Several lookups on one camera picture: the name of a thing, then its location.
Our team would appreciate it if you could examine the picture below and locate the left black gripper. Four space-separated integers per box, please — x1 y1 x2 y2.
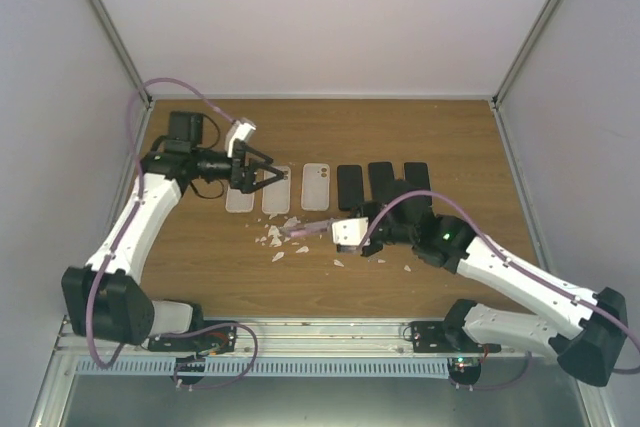
193 142 284 194

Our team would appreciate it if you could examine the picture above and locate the blue smartphone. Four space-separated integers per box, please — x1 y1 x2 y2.
367 161 395 201

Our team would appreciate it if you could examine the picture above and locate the beige phone case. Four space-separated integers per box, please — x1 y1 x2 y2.
301 163 330 212

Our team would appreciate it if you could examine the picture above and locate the black smartphone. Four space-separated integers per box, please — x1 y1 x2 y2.
337 164 364 212

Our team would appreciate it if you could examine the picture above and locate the grey smartphone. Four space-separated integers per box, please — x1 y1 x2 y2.
403 162 431 192

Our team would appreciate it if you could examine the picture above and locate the purple phone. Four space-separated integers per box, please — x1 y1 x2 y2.
280 219 334 238

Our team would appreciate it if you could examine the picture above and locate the white phone face down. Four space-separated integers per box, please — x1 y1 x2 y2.
262 166 291 215

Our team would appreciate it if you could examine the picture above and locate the beige phone with ring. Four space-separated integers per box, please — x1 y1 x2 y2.
225 187 255 214

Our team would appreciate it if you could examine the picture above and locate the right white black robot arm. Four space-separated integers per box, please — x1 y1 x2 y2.
332 180 636 387

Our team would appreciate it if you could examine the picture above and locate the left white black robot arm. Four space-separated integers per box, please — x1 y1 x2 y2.
61 111 285 351

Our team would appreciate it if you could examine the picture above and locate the white paint chip patch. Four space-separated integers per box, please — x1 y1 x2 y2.
254 213 310 263

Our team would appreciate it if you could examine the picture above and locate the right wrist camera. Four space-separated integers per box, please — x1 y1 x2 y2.
330 217 369 253

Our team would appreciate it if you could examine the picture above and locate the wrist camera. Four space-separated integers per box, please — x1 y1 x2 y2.
330 217 369 253
225 118 256 158

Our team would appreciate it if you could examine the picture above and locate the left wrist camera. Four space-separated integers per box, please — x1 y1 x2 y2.
225 118 256 158

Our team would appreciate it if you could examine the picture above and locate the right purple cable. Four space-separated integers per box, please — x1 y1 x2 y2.
359 190 640 376

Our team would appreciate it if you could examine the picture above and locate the purple cable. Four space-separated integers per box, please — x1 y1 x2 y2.
359 190 640 376
87 77 239 371

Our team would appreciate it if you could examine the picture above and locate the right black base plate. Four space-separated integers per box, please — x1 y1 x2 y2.
399 320 502 355

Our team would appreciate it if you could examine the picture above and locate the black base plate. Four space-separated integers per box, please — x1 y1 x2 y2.
146 320 237 356
399 320 502 355

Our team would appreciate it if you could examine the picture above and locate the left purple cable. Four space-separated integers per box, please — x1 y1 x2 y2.
87 77 239 371

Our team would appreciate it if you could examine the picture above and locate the aluminium rail frame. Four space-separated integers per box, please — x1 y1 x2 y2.
55 314 596 359

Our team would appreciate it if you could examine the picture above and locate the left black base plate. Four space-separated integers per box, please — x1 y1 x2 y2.
146 320 237 356

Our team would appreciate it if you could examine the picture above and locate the grey slotted cable duct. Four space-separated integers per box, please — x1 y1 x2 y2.
76 356 449 379

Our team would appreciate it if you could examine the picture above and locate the left aluminium corner post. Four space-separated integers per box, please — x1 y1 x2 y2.
87 0 152 109

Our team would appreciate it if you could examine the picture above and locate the aluminium corner post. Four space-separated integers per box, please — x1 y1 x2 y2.
87 0 152 109
490 0 564 110

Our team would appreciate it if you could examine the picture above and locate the right aluminium corner post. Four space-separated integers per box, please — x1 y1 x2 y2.
490 0 564 110

